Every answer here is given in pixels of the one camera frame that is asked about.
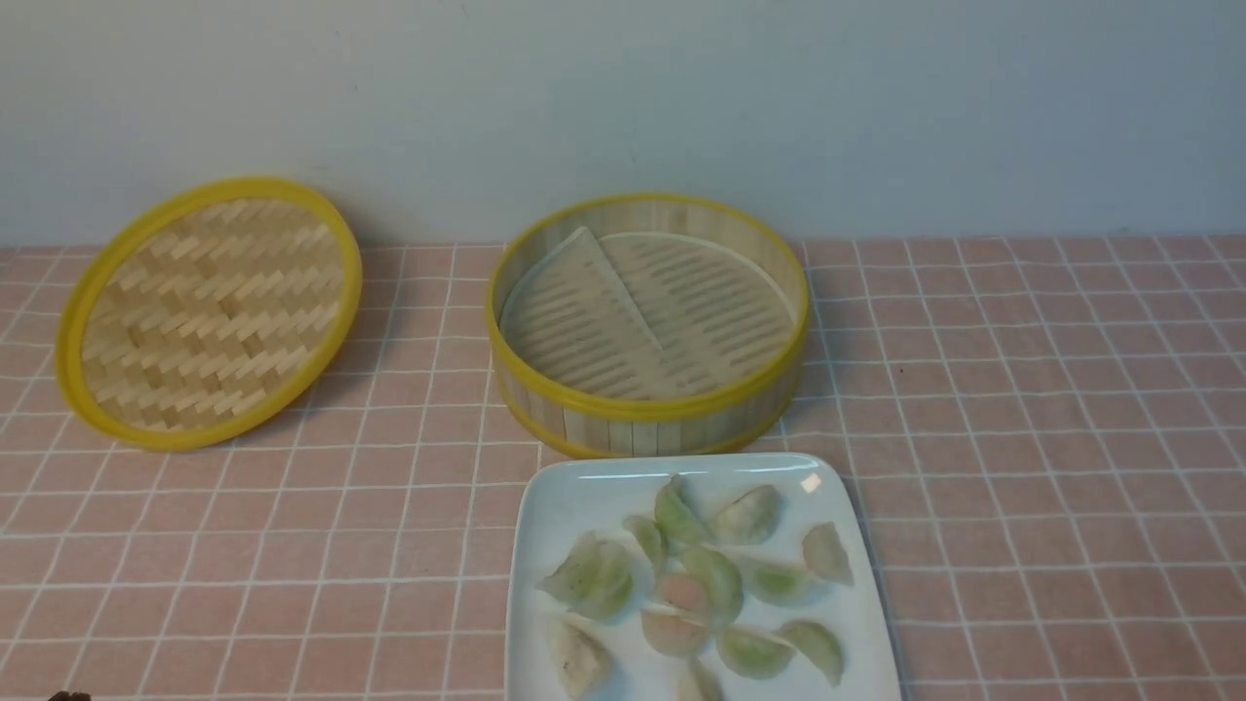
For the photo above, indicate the green translucent dumpling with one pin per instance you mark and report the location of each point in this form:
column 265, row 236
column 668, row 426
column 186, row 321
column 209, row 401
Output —
column 651, row 539

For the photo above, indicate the white square plate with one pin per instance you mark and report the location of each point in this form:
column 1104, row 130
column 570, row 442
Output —
column 567, row 500

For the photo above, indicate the yellow rimmed bamboo steamer basket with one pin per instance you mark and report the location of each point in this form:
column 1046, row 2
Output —
column 589, row 426

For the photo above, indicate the white slotted steamer liner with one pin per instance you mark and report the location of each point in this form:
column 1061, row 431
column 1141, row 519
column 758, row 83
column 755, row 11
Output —
column 647, row 315

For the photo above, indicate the pale dumpling top right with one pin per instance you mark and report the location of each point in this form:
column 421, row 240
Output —
column 749, row 519

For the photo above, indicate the green dumpling left pair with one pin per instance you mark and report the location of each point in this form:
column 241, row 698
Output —
column 595, row 580

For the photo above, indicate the pink filled dumpling centre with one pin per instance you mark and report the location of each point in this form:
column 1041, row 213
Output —
column 680, row 590

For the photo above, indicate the small green dumpling right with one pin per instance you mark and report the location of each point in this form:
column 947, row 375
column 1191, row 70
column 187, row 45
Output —
column 778, row 584

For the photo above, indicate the pink dumpling lower centre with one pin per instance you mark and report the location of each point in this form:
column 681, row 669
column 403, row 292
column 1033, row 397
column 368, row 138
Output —
column 672, row 634

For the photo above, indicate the pale dumpling far right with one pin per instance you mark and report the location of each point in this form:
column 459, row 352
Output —
column 825, row 555

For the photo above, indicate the pale dumpling lower left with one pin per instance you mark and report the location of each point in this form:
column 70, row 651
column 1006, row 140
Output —
column 582, row 663

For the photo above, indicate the pale dumpling bottom edge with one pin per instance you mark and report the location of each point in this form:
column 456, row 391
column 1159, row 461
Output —
column 697, row 683

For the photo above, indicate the yellow rimmed bamboo steamer lid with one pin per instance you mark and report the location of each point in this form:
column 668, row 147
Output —
column 209, row 314

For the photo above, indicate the dark object bottom left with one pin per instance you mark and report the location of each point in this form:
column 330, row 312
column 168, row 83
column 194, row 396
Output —
column 67, row 695

